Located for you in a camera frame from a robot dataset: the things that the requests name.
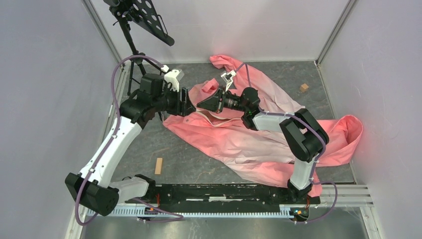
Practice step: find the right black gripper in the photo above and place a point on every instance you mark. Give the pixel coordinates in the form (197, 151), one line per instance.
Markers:
(213, 103)

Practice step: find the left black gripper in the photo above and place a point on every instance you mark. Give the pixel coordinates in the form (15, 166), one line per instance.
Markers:
(185, 107)

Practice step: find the pink zip jacket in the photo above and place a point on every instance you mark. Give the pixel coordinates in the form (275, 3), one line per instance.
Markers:
(259, 156)

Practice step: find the black perforated music stand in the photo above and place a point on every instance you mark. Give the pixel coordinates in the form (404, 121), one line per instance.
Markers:
(144, 14)

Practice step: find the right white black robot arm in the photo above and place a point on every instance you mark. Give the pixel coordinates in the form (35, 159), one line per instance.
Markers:
(305, 137)

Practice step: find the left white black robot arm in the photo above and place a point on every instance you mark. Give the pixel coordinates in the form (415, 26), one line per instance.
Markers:
(92, 186)

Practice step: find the long wooden block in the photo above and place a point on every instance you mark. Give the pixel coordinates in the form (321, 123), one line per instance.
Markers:
(158, 166)

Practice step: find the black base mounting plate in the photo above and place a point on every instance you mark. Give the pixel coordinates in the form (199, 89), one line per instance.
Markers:
(221, 198)

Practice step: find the small wooden cube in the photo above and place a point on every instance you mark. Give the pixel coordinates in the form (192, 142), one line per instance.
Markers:
(303, 88)

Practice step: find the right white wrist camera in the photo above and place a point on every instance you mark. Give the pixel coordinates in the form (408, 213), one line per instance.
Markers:
(228, 78)

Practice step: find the white slotted cable duct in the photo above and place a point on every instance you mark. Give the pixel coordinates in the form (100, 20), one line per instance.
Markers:
(142, 211)

